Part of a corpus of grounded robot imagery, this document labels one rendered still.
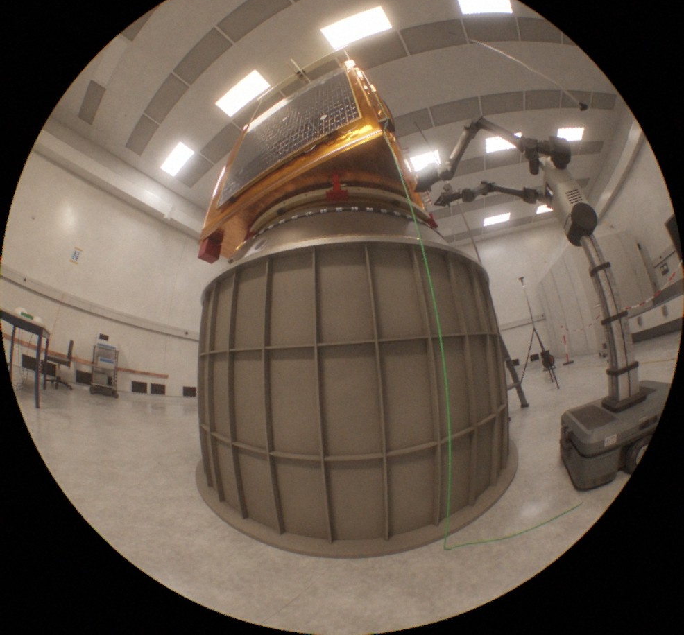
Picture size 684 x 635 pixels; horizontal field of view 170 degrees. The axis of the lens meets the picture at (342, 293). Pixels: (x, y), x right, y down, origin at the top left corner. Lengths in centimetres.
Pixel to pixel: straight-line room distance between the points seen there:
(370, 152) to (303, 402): 120
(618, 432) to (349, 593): 102
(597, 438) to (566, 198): 107
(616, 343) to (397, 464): 107
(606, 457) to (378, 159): 176
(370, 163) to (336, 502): 155
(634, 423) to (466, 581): 78
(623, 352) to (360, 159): 165
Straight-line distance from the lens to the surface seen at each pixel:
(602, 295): 131
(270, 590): 86
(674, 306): 498
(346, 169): 137
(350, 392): 75
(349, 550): 95
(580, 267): 690
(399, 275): 87
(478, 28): 528
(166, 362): 580
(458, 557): 93
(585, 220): 134
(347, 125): 143
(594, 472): 116
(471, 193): 152
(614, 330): 128
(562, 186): 141
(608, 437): 111
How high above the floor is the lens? 67
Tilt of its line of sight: 21 degrees up
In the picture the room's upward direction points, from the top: 4 degrees counter-clockwise
